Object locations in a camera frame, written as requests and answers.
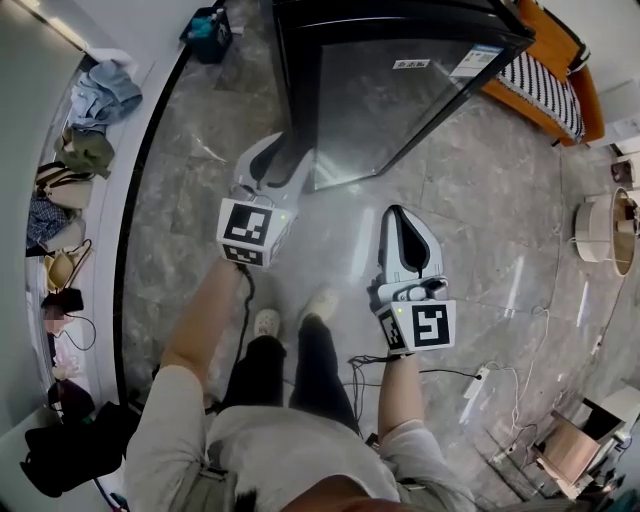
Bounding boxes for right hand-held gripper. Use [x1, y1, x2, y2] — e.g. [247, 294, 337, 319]
[366, 203, 459, 358]

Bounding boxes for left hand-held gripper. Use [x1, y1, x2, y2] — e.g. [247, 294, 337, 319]
[215, 131, 315, 270]

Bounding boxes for black glass-door fridge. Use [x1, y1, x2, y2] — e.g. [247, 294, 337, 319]
[272, 0, 537, 194]

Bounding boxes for person's right forearm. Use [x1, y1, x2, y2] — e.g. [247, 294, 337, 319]
[377, 352, 426, 441]

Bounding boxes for person's left forearm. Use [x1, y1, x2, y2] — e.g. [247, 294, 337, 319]
[160, 255, 252, 389]

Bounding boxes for person's right cream shoe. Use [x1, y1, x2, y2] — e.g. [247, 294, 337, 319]
[299, 288, 341, 321]

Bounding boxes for person's cream shoe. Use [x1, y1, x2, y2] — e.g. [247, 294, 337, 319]
[253, 308, 281, 340]
[299, 288, 341, 321]

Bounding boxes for person's left cream shoe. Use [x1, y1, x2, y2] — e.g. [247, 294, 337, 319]
[253, 308, 281, 340]

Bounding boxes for dark blue storage crate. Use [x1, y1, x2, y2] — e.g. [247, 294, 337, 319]
[179, 5, 235, 65]

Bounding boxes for person's black trousers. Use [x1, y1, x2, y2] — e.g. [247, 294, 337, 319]
[219, 313, 362, 437]

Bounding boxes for white power strip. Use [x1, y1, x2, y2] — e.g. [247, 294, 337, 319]
[462, 365, 490, 400]

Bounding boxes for light blue denim garment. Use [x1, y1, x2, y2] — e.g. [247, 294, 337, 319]
[69, 59, 144, 132]

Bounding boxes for olive green garment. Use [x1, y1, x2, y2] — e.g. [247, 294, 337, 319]
[53, 127, 115, 180]

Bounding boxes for round white wooden-top table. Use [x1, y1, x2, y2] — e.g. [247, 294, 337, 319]
[572, 187, 640, 277]

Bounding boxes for cream cloth bag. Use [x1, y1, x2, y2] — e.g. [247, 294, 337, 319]
[42, 219, 86, 251]

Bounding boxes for black-and-white striped blanket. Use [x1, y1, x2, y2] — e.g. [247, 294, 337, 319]
[497, 47, 587, 142]

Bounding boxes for yellow bag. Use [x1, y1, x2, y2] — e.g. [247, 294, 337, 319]
[42, 238, 95, 296]

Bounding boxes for blue checked cloth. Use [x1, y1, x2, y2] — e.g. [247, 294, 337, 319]
[25, 194, 76, 251]

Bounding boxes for person's light grey shirt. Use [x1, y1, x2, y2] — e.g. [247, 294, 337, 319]
[123, 362, 476, 512]

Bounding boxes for small black pouch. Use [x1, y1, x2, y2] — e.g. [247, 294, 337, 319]
[40, 288, 85, 314]

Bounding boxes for orange sofa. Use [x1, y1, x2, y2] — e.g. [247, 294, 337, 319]
[480, 0, 606, 147]

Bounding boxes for white water dispenser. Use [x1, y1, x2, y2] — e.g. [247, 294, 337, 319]
[597, 82, 640, 156]

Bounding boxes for small pink item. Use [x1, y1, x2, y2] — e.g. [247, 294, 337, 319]
[43, 305, 69, 335]

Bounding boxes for wooden cabinet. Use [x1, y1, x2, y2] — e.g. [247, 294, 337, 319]
[532, 397, 626, 499]

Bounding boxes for dark purple bag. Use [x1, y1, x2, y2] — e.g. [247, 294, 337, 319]
[47, 379, 96, 426]

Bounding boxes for large black bag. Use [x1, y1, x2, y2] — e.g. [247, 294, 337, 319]
[19, 399, 151, 499]

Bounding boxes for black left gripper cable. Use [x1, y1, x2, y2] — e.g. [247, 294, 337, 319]
[234, 263, 257, 362]

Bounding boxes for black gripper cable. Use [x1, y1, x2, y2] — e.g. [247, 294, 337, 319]
[346, 352, 416, 436]
[234, 263, 257, 362]

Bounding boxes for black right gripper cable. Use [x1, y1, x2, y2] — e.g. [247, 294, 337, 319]
[346, 352, 416, 436]

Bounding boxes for beige bag with dark straps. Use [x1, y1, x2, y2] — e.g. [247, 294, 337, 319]
[33, 162, 95, 209]

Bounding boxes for thin black looped cable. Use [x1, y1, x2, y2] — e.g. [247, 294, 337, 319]
[52, 312, 97, 351]

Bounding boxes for grey strap with buckle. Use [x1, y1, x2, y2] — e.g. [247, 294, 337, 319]
[184, 459, 241, 512]

